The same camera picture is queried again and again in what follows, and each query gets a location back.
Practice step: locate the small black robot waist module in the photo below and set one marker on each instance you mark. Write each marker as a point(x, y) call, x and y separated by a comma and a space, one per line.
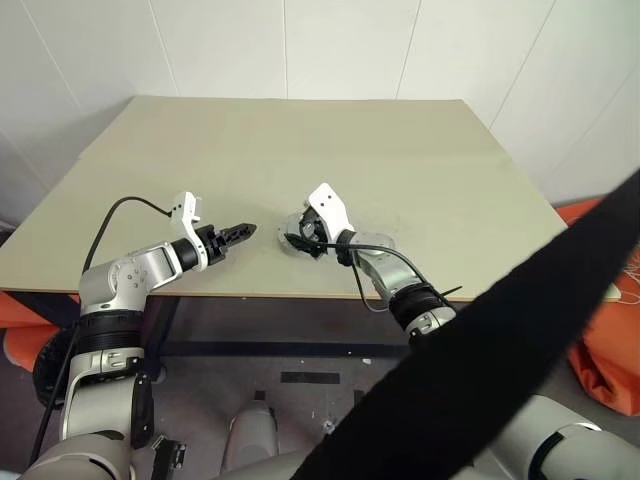
point(169, 457)

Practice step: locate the orange cloth beside black bin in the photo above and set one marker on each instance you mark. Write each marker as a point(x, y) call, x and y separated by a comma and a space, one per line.
point(20, 310)

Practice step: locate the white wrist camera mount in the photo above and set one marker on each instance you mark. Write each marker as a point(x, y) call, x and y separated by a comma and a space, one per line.
point(187, 220)
point(330, 207)

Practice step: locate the grey rounded robot leg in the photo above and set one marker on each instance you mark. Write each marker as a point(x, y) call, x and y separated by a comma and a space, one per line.
point(252, 435)

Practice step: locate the silver robot torso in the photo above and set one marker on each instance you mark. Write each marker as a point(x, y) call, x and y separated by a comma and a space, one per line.
point(270, 467)

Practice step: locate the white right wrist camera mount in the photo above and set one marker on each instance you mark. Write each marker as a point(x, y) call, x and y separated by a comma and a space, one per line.
point(330, 207)

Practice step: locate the round motor housing with windings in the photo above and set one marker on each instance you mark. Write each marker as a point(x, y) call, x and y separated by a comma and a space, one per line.
point(281, 244)

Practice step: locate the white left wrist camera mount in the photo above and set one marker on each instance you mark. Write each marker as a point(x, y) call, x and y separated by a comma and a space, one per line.
point(187, 220)

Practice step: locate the black bin with bag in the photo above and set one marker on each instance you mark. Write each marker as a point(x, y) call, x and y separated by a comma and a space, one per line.
point(47, 370)

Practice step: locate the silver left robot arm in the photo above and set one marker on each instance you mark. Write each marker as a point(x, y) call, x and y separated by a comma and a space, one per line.
point(145, 267)

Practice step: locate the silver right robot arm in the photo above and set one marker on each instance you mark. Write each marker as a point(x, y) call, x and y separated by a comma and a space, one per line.
point(390, 270)

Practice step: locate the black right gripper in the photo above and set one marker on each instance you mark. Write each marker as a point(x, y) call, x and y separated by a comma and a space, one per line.
point(312, 227)

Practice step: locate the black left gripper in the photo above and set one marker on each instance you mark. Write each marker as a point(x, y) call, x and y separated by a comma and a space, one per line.
point(214, 244)

